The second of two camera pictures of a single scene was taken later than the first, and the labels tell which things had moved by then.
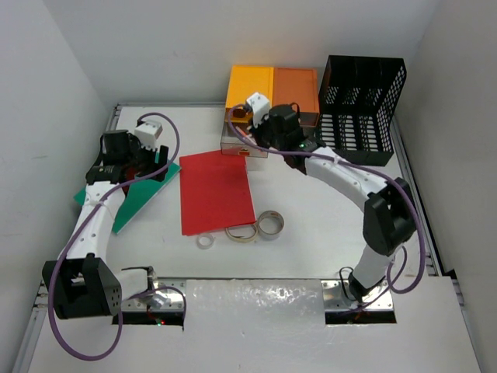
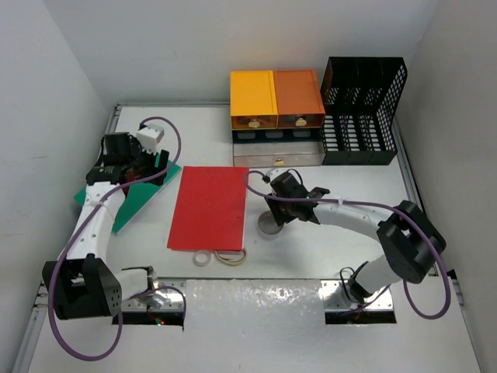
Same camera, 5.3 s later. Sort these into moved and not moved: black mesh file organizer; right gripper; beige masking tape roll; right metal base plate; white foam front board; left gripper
Moved: right gripper; beige masking tape roll
Not moved: left gripper; white foam front board; black mesh file organizer; right metal base plate
